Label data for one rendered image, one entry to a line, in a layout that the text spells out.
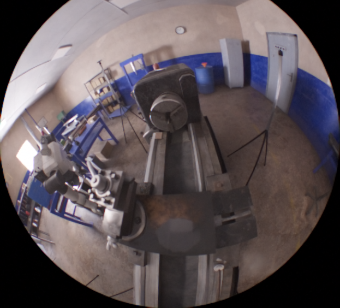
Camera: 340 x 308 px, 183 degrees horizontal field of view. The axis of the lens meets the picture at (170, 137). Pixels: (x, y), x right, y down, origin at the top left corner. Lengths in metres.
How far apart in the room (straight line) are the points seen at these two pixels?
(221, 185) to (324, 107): 2.80
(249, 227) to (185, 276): 0.48
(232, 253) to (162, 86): 1.10
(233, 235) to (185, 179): 0.51
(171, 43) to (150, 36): 0.77
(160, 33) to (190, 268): 4.74
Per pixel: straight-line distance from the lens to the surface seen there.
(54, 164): 0.86
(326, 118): 3.01
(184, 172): 0.83
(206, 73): 3.54
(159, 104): 0.65
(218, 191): 0.60
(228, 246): 0.61
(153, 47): 4.15
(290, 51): 3.39
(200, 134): 0.89
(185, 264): 0.80
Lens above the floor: 1.45
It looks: 42 degrees down
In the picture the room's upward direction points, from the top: 21 degrees counter-clockwise
